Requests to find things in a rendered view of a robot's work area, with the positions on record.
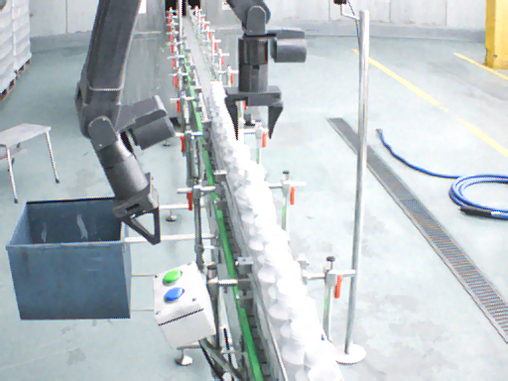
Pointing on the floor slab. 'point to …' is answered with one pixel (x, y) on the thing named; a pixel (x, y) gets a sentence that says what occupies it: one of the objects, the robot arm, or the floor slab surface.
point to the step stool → (20, 147)
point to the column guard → (496, 34)
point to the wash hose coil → (462, 187)
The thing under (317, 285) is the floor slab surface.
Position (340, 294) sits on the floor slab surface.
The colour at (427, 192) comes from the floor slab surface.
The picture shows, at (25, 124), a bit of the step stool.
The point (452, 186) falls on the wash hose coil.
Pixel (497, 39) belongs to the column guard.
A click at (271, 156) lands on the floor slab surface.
